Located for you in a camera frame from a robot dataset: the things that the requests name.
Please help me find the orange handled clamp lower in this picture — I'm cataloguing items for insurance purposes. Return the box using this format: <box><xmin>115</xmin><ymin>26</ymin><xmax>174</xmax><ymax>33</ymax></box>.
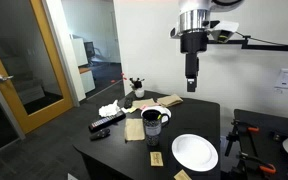
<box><xmin>229</xmin><ymin>152</ymin><xmax>277</xmax><ymax>180</ymax></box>

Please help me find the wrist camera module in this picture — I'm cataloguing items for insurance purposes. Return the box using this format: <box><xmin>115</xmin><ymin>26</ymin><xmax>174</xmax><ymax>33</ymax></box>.
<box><xmin>207</xmin><ymin>20</ymin><xmax>239</xmax><ymax>43</ymax></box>

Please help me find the small black remote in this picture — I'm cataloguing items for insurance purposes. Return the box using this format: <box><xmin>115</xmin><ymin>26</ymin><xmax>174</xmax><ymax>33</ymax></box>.
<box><xmin>90</xmin><ymin>128</ymin><xmax>110</xmax><ymax>141</ymax></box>

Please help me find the long black remote control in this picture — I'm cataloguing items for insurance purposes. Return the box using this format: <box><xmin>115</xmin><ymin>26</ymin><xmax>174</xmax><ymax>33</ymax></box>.
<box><xmin>88</xmin><ymin>111</ymin><xmax>126</xmax><ymax>132</ymax></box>

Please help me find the folded brown napkin far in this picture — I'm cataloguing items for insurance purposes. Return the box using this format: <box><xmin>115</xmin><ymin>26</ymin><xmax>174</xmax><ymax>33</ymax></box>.
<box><xmin>157</xmin><ymin>94</ymin><xmax>183</xmax><ymax>107</ymax></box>

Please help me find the crumpled white tissue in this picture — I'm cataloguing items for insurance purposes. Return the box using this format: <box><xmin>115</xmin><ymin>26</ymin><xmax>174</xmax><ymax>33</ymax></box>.
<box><xmin>99</xmin><ymin>100</ymin><xmax>120</xmax><ymax>117</ymax></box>

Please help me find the pink sweetener packet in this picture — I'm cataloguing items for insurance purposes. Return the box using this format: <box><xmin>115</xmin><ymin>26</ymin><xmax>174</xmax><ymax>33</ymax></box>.
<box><xmin>139</xmin><ymin>105</ymin><xmax>148</xmax><ymax>110</ymax></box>

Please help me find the black patterned mug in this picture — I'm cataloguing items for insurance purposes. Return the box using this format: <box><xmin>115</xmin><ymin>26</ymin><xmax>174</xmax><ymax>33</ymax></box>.
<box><xmin>142</xmin><ymin>110</ymin><xmax>168</xmax><ymax>146</ymax></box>

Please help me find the brown packet at edge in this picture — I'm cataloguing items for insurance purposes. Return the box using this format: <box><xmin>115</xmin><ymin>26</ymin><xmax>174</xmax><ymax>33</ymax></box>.
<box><xmin>174</xmin><ymin>170</ymin><xmax>192</xmax><ymax>180</ymax></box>

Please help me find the large white plate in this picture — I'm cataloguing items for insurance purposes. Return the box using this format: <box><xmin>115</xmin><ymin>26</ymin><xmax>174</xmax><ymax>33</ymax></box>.
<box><xmin>171</xmin><ymin>134</ymin><xmax>219</xmax><ymax>172</ymax></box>

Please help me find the orange handled clamp upper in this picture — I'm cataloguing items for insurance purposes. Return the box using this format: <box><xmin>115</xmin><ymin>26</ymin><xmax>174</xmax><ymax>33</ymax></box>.
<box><xmin>225</xmin><ymin>119</ymin><xmax>259</xmax><ymax>156</ymax></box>

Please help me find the brown napkin middle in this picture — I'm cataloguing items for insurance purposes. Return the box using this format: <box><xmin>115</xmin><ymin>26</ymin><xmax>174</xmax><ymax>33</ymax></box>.
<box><xmin>132</xmin><ymin>98</ymin><xmax>156</xmax><ymax>108</ymax></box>

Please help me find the white wall switch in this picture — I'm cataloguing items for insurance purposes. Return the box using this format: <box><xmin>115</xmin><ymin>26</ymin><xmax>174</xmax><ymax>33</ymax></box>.
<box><xmin>275</xmin><ymin>68</ymin><xmax>288</xmax><ymax>89</ymax></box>

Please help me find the small white plate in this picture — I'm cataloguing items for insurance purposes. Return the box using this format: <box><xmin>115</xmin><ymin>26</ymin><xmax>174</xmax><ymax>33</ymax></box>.
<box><xmin>141</xmin><ymin>106</ymin><xmax>172</xmax><ymax>124</ymax></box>

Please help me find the brown napkin by mug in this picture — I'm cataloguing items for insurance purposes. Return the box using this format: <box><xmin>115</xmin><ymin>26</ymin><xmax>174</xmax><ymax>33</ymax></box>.
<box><xmin>124</xmin><ymin>119</ymin><xmax>145</xmax><ymax>141</ymax></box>

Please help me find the orange handled clamp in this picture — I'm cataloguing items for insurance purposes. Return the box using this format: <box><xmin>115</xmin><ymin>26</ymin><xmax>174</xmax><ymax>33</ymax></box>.
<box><xmin>229</xmin><ymin>152</ymin><xmax>277</xmax><ymax>180</ymax></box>
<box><xmin>225</xmin><ymin>119</ymin><xmax>259</xmax><ymax>156</ymax></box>

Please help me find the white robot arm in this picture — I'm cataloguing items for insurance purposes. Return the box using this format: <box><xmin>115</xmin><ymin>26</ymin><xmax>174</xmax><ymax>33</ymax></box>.
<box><xmin>170</xmin><ymin>0</ymin><xmax>244</xmax><ymax>92</ymax></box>

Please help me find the silver door handle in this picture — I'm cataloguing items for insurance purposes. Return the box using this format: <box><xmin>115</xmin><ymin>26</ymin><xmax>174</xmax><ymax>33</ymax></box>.
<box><xmin>0</xmin><ymin>75</ymin><xmax>14</xmax><ymax>82</ymax></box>

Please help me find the wooden glass door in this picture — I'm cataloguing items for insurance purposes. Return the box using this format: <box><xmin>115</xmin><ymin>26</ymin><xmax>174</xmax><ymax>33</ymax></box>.
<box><xmin>0</xmin><ymin>0</ymin><xmax>73</xmax><ymax>134</ymax></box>

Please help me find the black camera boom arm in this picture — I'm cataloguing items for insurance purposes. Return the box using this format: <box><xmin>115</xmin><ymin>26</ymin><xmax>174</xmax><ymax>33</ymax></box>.
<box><xmin>207</xmin><ymin>34</ymin><xmax>288</xmax><ymax>59</ymax></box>

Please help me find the white cup with utensils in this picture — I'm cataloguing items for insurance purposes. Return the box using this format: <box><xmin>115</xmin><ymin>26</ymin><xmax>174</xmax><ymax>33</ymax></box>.
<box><xmin>130</xmin><ymin>78</ymin><xmax>145</xmax><ymax>99</ymax></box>

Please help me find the sugar packet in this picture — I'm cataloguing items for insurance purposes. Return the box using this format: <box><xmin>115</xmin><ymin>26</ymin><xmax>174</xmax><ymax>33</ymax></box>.
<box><xmin>150</xmin><ymin>152</ymin><xmax>163</xmax><ymax>167</ymax></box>

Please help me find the black side table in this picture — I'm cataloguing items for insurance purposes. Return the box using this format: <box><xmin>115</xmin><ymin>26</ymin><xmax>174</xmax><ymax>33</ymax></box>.
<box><xmin>224</xmin><ymin>109</ymin><xmax>288</xmax><ymax>180</ymax></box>

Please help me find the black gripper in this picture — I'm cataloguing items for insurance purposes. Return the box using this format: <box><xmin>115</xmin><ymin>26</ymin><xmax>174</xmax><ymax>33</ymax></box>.
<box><xmin>180</xmin><ymin>32</ymin><xmax>208</xmax><ymax>92</ymax></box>

